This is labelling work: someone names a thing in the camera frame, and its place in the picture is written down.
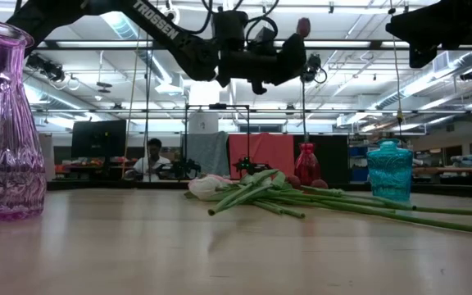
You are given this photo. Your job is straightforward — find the red hanging cloth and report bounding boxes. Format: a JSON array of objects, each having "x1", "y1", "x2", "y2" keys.
[{"x1": 228, "y1": 133, "x2": 296, "y2": 180}]

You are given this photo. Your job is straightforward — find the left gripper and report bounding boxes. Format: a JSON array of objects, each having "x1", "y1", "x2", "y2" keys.
[{"x1": 215, "y1": 33, "x2": 307, "y2": 96}]

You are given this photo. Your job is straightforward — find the black partition panel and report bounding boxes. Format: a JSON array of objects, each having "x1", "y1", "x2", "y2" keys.
[{"x1": 293, "y1": 134, "x2": 350, "y2": 185}]

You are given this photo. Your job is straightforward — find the red glass vase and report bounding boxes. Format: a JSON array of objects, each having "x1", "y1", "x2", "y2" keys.
[{"x1": 293, "y1": 142, "x2": 322, "y2": 188}]

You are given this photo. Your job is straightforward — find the pink artificial tulip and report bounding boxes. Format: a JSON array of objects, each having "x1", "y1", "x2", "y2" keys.
[{"x1": 206, "y1": 173, "x2": 472, "y2": 217}]

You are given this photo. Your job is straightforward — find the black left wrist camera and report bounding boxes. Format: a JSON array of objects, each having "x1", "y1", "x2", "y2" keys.
[{"x1": 212, "y1": 10, "x2": 250, "y2": 52}]

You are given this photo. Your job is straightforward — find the teal glass vase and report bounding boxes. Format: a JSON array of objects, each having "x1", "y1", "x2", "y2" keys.
[{"x1": 365, "y1": 138, "x2": 414, "y2": 202}]

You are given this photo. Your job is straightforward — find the grey hanging cloth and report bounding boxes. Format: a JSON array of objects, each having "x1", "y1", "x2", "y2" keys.
[{"x1": 181, "y1": 130, "x2": 230, "y2": 178}]

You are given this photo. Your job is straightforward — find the white artificial tulip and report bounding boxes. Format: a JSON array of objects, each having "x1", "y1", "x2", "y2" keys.
[{"x1": 186, "y1": 175, "x2": 472, "y2": 238}]

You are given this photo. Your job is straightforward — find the blue storage bins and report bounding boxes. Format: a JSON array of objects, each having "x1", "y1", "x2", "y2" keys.
[{"x1": 348, "y1": 145, "x2": 369, "y2": 182}]

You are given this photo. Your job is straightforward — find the person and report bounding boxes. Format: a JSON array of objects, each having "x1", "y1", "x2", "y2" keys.
[{"x1": 132, "y1": 138, "x2": 172, "y2": 183}]

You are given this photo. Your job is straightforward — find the black monitor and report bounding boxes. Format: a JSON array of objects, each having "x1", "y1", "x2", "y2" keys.
[{"x1": 70, "y1": 119, "x2": 127, "y2": 159}]

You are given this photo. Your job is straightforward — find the black aluminium table frame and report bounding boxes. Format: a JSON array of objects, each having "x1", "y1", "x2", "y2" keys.
[{"x1": 46, "y1": 179, "x2": 472, "y2": 201}]

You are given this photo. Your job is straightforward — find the purple ribbed glass vase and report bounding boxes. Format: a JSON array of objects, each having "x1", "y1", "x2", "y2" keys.
[{"x1": 0, "y1": 20, "x2": 48, "y2": 225}]

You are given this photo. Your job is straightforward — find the black hanging camera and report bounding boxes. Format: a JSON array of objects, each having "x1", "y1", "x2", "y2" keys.
[
  {"x1": 301, "y1": 52, "x2": 328, "y2": 84},
  {"x1": 25, "y1": 52, "x2": 66, "y2": 83}
]

